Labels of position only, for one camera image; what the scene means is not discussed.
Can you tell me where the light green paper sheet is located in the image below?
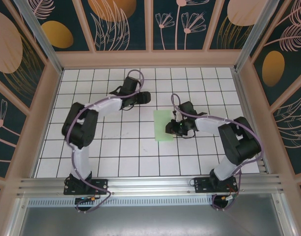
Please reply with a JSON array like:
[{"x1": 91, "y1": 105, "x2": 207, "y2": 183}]
[{"x1": 152, "y1": 110, "x2": 174, "y2": 143}]

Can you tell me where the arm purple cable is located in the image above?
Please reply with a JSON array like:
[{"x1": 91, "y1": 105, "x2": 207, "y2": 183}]
[
  {"x1": 171, "y1": 93, "x2": 265, "y2": 212},
  {"x1": 64, "y1": 69, "x2": 145, "y2": 214}
]

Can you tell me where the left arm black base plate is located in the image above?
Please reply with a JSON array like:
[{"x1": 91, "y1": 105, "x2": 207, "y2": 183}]
[{"x1": 63, "y1": 178, "x2": 109, "y2": 196}]

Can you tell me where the aluminium corner post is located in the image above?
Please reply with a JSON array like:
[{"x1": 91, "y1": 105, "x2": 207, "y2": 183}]
[
  {"x1": 12, "y1": 0, "x2": 64, "y2": 74},
  {"x1": 233, "y1": 0, "x2": 282, "y2": 73}
]

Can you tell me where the long aluminium mounting rail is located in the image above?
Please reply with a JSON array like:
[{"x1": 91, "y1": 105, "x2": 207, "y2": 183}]
[{"x1": 16, "y1": 173, "x2": 286, "y2": 197}]

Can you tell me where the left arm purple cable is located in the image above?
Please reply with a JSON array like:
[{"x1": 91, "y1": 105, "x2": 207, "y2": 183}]
[{"x1": 64, "y1": 69, "x2": 145, "y2": 214}]

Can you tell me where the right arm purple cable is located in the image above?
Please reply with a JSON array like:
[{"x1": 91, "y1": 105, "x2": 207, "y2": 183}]
[{"x1": 171, "y1": 93, "x2": 265, "y2": 212}]

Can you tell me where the aluminium side rail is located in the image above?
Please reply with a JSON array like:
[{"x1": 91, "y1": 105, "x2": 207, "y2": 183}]
[{"x1": 231, "y1": 68, "x2": 271, "y2": 175}]

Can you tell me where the slotted grey cable duct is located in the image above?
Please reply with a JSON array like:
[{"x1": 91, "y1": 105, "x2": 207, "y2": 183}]
[{"x1": 27, "y1": 198, "x2": 215, "y2": 207}]

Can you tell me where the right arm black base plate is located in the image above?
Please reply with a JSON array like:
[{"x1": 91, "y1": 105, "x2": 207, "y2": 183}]
[{"x1": 193, "y1": 177, "x2": 238, "y2": 194}]

